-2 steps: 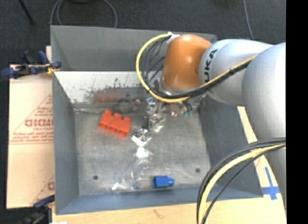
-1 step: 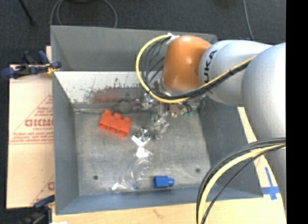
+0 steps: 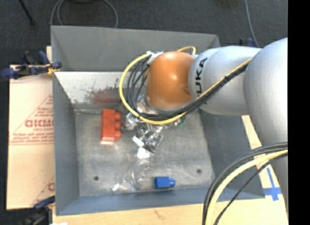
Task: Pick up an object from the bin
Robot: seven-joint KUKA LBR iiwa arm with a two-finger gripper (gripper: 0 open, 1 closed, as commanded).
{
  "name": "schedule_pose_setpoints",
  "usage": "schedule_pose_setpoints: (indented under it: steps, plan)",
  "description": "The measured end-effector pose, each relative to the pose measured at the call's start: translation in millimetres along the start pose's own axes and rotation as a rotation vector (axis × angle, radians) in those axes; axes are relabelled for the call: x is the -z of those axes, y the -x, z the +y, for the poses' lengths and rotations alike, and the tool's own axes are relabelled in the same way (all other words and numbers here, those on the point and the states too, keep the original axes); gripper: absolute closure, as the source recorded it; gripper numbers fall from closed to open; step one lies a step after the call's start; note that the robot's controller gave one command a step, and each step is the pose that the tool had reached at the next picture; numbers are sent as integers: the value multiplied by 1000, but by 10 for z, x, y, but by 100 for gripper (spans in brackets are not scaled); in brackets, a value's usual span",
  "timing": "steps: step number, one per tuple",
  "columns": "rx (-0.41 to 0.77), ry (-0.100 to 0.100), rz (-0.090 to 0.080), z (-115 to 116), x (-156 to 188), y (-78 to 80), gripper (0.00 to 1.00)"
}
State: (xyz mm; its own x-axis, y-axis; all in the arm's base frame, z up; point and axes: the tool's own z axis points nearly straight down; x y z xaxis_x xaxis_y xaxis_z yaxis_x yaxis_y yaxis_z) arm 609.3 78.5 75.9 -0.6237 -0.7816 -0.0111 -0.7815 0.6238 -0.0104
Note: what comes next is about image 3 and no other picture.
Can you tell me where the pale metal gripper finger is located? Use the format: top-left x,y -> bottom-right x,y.
132,134 -> 164,191
112,128 -> 150,191

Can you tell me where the red-orange toy building block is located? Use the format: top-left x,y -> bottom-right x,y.
100,108 -> 122,146

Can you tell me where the blue toy building block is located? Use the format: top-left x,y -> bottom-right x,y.
154,176 -> 176,190

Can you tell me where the grey metal bin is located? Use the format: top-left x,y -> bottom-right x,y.
50,25 -> 265,216

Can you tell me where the brown cardboard board red print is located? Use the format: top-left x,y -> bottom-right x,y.
5,65 -> 57,210

